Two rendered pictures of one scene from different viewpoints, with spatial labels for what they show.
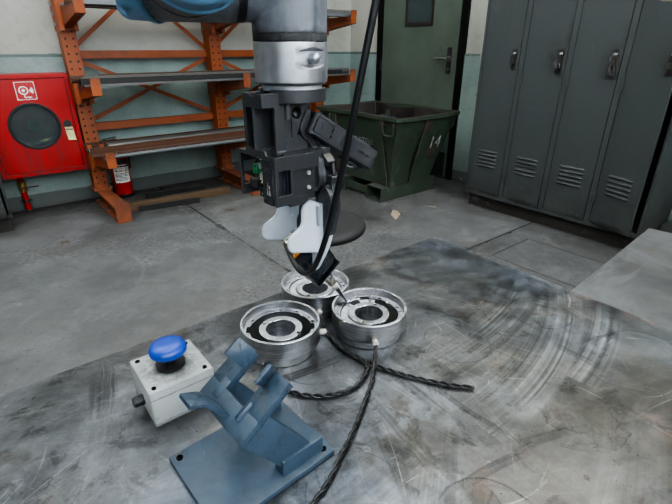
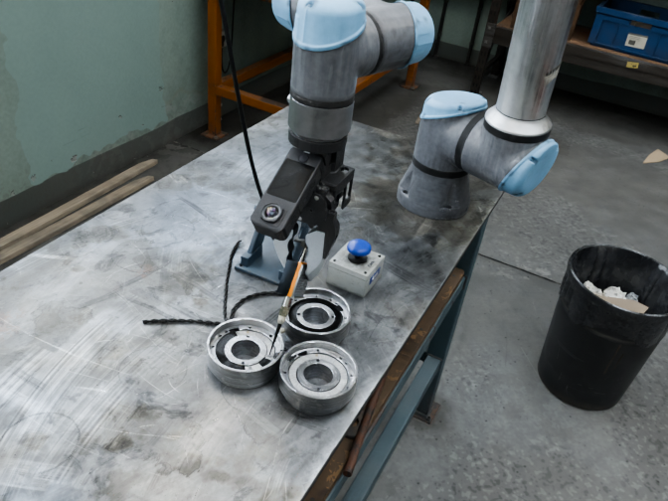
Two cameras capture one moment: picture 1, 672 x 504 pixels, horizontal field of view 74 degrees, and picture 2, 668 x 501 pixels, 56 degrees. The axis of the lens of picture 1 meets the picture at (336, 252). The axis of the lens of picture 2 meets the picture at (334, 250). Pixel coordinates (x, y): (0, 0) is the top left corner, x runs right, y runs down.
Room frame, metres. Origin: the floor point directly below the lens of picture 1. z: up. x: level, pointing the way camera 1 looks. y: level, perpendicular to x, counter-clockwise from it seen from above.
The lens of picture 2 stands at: (1.14, -0.25, 1.45)
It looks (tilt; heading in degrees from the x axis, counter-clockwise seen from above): 35 degrees down; 152
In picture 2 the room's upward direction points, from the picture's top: 8 degrees clockwise
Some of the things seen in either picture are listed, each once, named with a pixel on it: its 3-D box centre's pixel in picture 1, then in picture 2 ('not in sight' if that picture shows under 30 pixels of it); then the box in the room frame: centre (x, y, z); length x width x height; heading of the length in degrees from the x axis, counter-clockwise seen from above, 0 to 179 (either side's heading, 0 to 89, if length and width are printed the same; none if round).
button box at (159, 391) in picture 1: (168, 380); (357, 266); (0.40, 0.19, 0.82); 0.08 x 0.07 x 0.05; 128
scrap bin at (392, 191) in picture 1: (383, 148); not in sight; (4.00, -0.42, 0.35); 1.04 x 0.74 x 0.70; 38
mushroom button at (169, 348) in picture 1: (170, 360); (357, 255); (0.41, 0.19, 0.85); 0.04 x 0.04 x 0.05
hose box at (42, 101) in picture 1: (64, 142); not in sight; (3.51, 2.10, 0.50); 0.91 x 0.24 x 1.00; 128
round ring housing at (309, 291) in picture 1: (315, 292); (317, 378); (0.61, 0.03, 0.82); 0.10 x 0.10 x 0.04
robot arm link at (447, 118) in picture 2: not in sight; (452, 128); (0.21, 0.47, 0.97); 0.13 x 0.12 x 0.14; 20
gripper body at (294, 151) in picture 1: (288, 146); (316, 172); (0.50, 0.05, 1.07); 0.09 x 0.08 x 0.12; 131
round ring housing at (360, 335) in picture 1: (368, 318); (245, 354); (0.54, -0.05, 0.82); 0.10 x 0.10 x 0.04
